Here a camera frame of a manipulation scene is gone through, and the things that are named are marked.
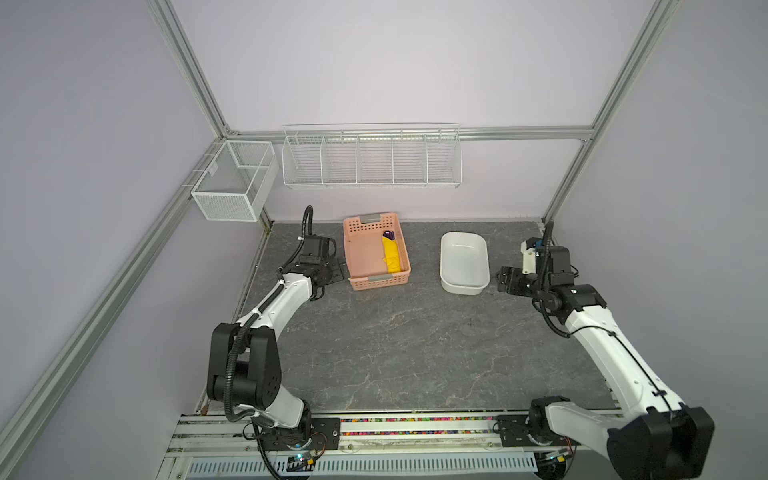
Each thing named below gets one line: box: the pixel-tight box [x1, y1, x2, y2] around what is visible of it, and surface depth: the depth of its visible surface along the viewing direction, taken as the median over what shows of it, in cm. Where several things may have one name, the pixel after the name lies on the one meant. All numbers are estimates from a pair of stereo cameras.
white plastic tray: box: [440, 232, 490, 295], surface depth 109 cm
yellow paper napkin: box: [381, 236, 401, 273], surface depth 110 cm
